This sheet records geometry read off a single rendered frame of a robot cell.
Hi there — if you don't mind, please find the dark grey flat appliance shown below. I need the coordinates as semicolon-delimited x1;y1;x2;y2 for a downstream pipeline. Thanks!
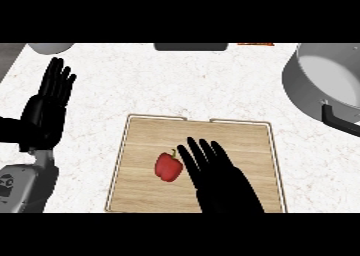
154;42;231;52

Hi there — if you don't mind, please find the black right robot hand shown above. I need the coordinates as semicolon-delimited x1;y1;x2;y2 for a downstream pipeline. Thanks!
176;136;266;214

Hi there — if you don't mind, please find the orange flat object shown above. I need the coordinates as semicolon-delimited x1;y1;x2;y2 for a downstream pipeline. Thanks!
237;42;277;47

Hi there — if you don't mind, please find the grey pot with black handle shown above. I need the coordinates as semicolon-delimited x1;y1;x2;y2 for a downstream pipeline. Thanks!
281;42;360;141

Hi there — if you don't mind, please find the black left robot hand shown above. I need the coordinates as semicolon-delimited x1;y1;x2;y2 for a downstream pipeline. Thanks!
0;56;79;153

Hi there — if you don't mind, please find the grey round bowl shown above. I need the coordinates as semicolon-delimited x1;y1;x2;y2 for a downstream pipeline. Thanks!
27;42;76;56

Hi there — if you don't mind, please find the red bell pepper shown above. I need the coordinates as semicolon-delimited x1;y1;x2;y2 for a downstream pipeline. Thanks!
154;148;185;183

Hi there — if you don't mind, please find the wooden tray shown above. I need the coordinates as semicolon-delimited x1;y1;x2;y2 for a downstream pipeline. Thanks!
104;114;290;214

